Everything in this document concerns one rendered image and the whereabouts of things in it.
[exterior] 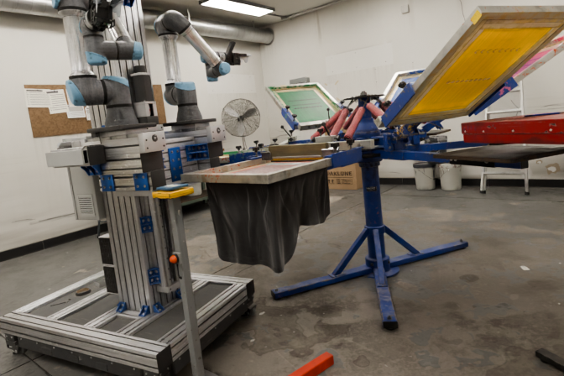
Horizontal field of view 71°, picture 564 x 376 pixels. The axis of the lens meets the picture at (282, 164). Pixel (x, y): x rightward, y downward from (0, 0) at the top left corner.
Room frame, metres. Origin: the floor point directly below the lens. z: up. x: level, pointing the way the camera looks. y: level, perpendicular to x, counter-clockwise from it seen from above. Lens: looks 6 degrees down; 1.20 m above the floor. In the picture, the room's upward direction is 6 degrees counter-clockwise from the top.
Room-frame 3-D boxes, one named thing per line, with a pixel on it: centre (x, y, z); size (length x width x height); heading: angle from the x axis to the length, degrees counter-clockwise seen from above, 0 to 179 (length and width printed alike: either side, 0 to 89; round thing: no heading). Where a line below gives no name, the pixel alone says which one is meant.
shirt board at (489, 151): (2.26, -0.87, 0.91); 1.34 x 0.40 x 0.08; 20
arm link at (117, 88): (1.91, 0.75, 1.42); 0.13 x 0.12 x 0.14; 127
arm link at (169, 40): (2.46, 0.60, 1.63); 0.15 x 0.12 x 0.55; 38
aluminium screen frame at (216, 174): (2.08, 0.03, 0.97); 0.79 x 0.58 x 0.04; 140
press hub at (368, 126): (2.89, -0.64, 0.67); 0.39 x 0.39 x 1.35
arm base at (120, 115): (1.91, 0.74, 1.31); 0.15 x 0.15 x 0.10
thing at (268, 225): (1.85, 0.22, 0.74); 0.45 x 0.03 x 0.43; 50
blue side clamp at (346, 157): (2.08, -0.33, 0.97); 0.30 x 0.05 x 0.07; 140
